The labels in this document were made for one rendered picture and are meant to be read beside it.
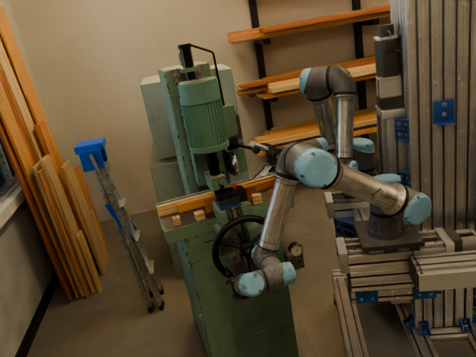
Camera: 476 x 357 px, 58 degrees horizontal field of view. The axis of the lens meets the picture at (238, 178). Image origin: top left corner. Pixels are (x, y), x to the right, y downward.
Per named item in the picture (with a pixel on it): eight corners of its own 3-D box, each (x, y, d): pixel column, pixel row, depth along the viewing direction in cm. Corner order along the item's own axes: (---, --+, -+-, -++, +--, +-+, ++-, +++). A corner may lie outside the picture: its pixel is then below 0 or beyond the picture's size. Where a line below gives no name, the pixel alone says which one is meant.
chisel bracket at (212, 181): (214, 196, 198) (210, 179, 195) (207, 187, 210) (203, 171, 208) (229, 192, 199) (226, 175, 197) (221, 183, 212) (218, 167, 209)
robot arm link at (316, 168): (414, 188, 160) (292, 135, 140) (443, 201, 146) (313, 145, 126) (399, 217, 162) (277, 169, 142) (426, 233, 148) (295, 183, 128)
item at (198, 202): (178, 213, 199) (176, 205, 198) (178, 212, 201) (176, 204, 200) (297, 180, 213) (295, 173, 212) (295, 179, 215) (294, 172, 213)
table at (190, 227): (170, 254, 176) (167, 241, 174) (160, 226, 204) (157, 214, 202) (304, 214, 190) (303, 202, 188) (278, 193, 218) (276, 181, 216)
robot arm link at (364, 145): (372, 170, 205) (370, 143, 200) (344, 169, 212) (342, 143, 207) (378, 161, 214) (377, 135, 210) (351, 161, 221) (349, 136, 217)
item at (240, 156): (231, 174, 219) (227, 152, 215) (227, 171, 225) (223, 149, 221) (248, 170, 221) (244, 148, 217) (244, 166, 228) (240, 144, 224)
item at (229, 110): (223, 138, 214) (218, 108, 209) (219, 134, 223) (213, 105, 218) (239, 134, 216) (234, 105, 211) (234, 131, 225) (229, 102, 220)
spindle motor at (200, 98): (195, 158, 186) (180, 86, 175) (188, 149, 202) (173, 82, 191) (234, 148, 190) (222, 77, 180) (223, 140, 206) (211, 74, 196)
